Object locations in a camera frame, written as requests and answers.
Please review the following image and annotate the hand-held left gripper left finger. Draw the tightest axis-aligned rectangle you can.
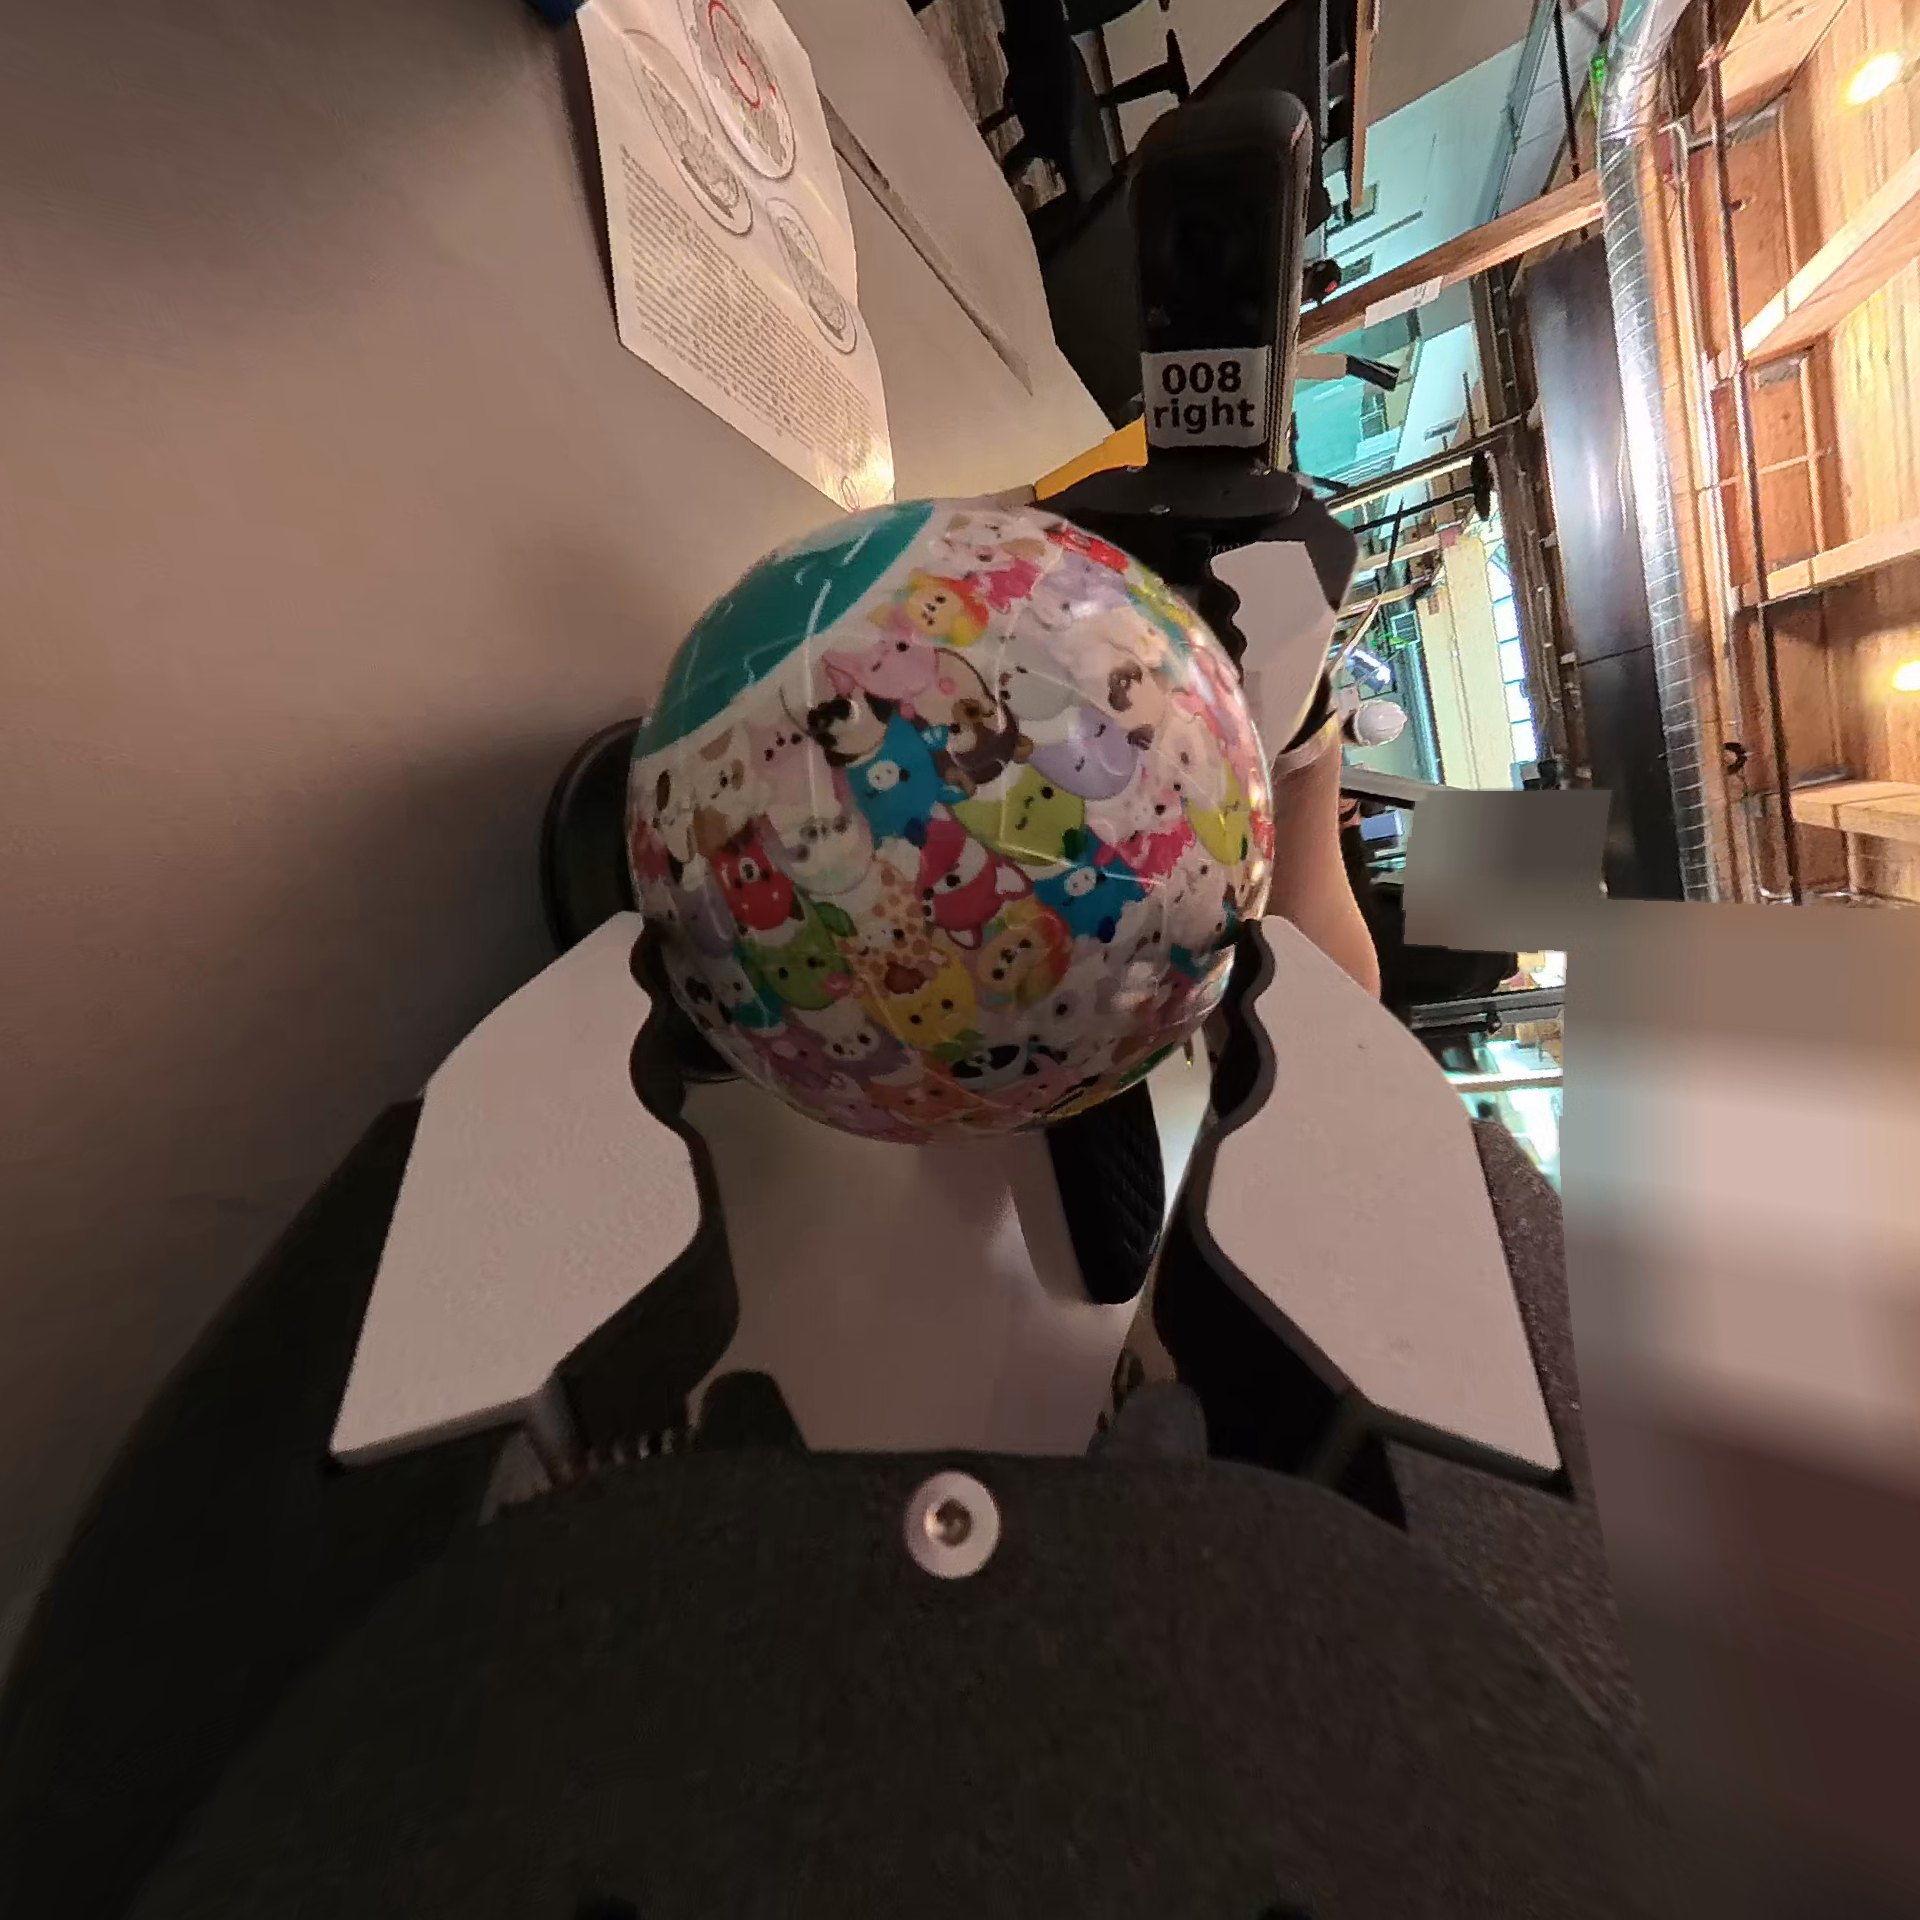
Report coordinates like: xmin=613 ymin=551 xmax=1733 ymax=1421
xmin=328 ymin=907 xmax=745 ymax=1467

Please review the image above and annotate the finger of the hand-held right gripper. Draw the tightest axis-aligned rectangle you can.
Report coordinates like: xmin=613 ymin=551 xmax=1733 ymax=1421
xmin=1190 ymin=510 xmax=1347 ymax=746

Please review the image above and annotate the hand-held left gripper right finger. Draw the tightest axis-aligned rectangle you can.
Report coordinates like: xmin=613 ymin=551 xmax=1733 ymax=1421
xmin=1154 ymin=914 xmax=1572 ymax=1504

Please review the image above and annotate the colourful puzzle ball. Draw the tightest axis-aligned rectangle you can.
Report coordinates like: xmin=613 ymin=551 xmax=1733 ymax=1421
xmin=626 ymin=498 xmax=1280 ymax=1145

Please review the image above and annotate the black ball stand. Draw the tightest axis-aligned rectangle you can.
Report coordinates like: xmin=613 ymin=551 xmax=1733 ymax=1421
xmin=540 ymin=717 xmax=723 ymax=1086

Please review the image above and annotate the person's right forearm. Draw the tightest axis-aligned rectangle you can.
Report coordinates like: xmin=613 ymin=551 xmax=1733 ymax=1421
xmin=1275 ymin=755 xmax=1386 ymax=1003

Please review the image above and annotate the wooden ceiling beam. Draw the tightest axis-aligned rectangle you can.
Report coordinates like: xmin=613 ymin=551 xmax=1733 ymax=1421
xmin=1297 ymin=168 xmax=1610 ymax=357

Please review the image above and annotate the yellow plastic bin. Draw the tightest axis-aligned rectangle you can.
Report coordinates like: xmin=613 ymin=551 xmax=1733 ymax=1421
xmin=1030 ymin=422 xmax=1153 ymax=499

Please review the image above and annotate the white instruction sheet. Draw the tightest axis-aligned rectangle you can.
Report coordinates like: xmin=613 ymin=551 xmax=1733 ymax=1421
xmin=577 ymin=0 xmax=900 ymax=513

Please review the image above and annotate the silver ventilation duct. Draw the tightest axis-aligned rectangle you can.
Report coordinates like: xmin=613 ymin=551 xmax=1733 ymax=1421
xmin=1594 ymin=46 xmax=1723 ymax=904

